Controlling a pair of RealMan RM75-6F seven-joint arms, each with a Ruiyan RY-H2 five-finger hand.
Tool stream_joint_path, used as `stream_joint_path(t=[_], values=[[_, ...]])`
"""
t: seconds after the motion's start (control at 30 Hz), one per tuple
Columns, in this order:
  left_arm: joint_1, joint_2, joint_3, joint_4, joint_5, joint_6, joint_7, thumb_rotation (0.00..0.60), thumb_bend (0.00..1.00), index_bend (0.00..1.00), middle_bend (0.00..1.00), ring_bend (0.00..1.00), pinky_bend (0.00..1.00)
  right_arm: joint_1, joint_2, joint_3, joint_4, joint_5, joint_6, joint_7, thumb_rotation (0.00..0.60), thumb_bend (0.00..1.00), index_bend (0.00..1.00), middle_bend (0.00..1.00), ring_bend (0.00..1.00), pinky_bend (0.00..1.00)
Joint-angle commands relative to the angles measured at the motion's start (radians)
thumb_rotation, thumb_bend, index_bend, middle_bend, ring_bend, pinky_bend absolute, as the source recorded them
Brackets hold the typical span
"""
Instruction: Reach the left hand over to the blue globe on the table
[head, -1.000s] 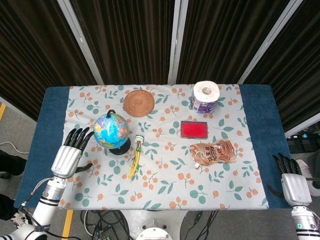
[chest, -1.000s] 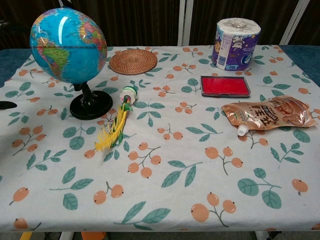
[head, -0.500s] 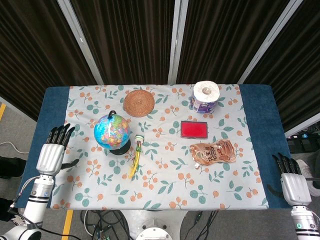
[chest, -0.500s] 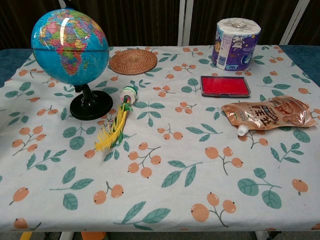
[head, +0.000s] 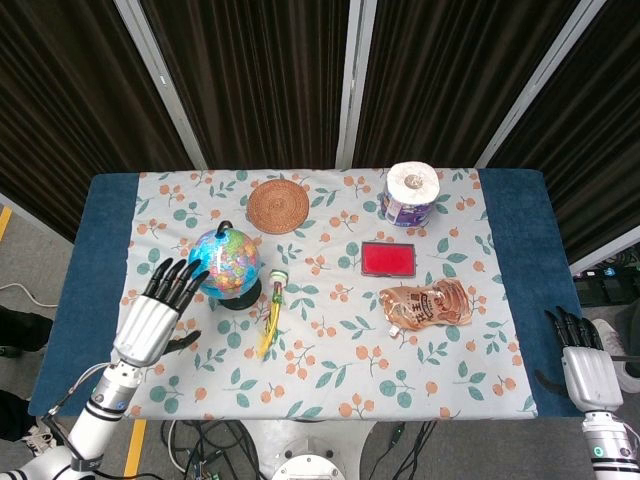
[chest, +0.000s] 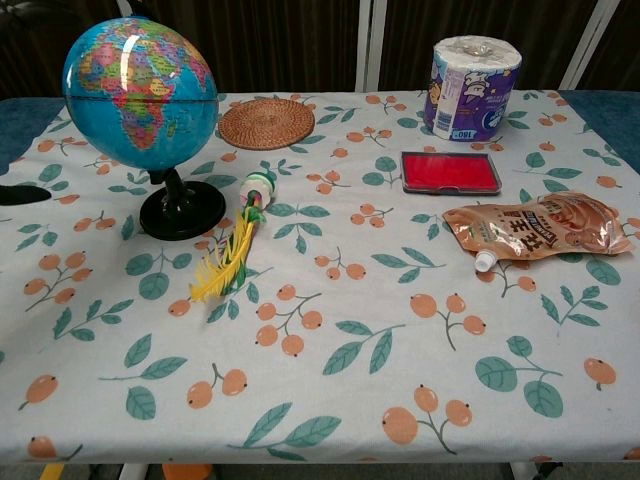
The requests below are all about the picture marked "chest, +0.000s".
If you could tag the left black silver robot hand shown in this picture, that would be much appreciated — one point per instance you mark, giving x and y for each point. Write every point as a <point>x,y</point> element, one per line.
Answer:
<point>22,195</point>

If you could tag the blue globe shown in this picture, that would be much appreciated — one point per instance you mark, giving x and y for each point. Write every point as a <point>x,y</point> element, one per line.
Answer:
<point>140,90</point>

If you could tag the dark ribbed partition panel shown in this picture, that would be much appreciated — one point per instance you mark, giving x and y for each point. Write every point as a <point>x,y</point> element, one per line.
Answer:
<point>410,30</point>
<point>30,60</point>
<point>280,45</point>
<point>627,45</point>

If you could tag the yellow green feather shuttlecock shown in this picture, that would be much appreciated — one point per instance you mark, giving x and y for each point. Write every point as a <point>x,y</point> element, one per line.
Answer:
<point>235,250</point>

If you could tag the round brown rattan coaster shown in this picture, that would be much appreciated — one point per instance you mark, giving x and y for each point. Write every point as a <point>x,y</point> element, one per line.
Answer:
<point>266,123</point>

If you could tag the yellow floor tape strip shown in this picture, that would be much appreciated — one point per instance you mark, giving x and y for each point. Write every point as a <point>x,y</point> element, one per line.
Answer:
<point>53,471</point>

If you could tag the orange round object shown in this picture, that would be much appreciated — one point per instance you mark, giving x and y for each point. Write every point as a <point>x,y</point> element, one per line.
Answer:
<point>187,472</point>

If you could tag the floral print tablecloth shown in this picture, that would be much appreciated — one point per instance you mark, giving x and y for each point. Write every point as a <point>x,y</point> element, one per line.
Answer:
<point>350,310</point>

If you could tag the red ink stamp pad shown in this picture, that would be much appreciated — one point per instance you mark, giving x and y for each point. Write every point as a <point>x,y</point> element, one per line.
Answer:
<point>450,171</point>

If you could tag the wrapped toilet paper roll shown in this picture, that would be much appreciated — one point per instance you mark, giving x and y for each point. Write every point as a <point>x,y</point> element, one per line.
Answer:
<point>470,90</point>

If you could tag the brown spouted refill pouch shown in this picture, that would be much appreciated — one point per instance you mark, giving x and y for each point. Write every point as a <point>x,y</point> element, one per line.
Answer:
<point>545,230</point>

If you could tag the silver partition frame post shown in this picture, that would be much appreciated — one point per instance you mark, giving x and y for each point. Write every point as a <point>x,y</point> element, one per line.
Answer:
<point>371,45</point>
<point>585,45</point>

